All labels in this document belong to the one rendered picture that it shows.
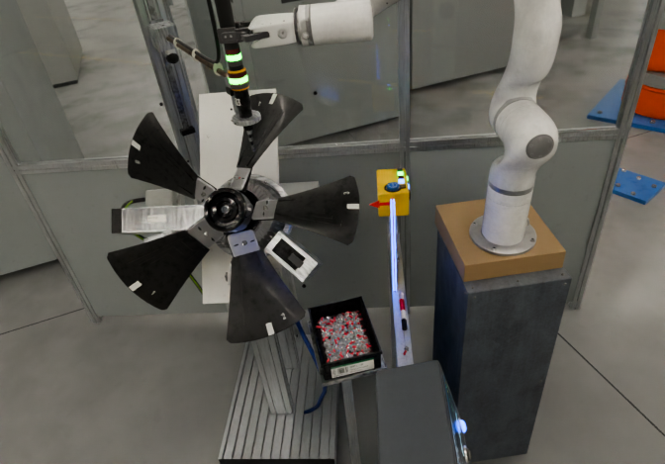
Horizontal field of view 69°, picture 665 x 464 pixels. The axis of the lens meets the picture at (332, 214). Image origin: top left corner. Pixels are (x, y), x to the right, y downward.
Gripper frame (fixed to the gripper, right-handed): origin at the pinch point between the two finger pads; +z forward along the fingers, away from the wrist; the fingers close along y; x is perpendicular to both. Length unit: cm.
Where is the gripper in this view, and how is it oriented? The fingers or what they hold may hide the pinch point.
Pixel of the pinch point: (229, 33)
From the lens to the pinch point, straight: 116.8
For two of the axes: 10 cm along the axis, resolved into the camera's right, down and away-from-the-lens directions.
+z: -9.9, 0.5, 0.9
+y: 0.4, -5.8, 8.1
